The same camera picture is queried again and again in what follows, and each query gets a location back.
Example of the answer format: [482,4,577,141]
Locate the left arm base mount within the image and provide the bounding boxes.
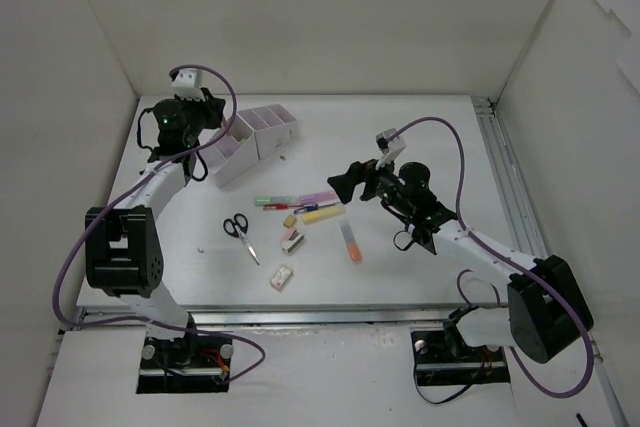
[136,334,234,394]

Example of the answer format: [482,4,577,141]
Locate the black handled scissors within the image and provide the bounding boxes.
[223,213,260,265]

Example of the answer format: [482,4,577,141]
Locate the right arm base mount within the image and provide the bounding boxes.
[410,330,511,387]

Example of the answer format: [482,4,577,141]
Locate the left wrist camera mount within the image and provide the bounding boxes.
[171,68,205,102]

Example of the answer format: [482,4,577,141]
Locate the white pink desk organizer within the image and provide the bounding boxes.
[201,104,299,187]

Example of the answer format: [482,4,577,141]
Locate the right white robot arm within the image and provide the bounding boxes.
[327,160,594,364]

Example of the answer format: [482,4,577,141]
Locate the red gel pen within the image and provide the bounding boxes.
[262,203,302,211]

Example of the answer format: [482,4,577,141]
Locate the green highlighter marker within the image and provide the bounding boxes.
[254,196,298,207]

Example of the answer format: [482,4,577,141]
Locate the pink purple highlighter marker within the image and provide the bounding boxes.
[298,190,337,205]

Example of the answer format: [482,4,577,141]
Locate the yellow highlighter marker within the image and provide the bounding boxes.
[301,204,346,225]

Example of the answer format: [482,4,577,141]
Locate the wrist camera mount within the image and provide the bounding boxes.
[375,128,406,170]
[171,68,205,102]

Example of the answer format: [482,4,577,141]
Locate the tan eraser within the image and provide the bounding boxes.
[283,215,296,228]

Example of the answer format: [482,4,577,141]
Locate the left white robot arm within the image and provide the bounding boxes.
[85,87,226,367]

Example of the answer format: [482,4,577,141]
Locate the aluminium rail frame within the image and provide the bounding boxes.
[74,96,601,363]

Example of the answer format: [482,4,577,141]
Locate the blue gel pen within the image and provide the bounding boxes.
[293,203,334,215]

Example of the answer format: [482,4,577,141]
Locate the pink white stapler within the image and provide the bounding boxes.
[280,227,305,255]

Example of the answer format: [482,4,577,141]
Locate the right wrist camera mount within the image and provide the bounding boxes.
[375,128,406,170]

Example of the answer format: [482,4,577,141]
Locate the orange capped marker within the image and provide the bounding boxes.
[340,219,362,264]

